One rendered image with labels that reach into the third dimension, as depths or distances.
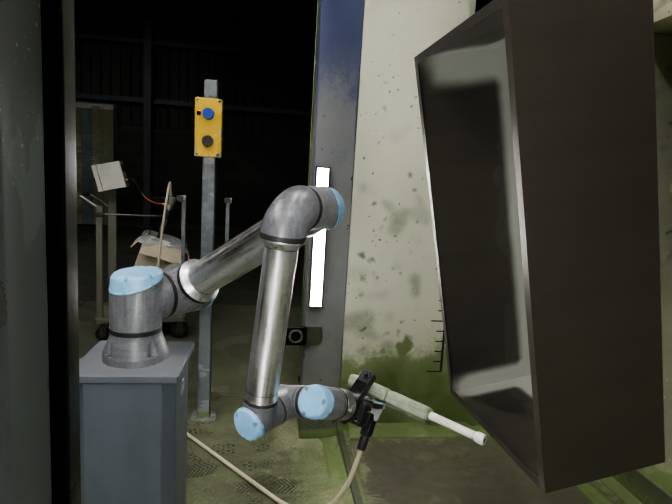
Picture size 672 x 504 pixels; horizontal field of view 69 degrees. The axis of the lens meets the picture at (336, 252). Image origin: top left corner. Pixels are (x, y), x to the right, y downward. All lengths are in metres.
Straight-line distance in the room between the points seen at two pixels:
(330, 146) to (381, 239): 0.47
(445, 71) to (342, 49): 0.61
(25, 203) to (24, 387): 0.09
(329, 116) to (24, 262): 1.97
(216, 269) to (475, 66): 1.09
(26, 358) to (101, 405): 1.30
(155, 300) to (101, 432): 0.40
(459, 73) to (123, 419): 1.51
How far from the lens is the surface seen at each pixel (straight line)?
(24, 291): 0.28
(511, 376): 2.03
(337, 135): 2.19
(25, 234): 0.28
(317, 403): 1.37
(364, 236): 2.21
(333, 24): 2.27
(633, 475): 2.43
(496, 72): 1.86
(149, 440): 1.60
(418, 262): 2.29
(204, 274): 1.54
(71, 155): 0.31
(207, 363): 2.55
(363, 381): 1.56
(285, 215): 1.17
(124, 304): 1.54
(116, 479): 1.68
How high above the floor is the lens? 1.21
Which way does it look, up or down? 8 degrees down
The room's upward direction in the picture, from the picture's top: 3 degrees clockwise
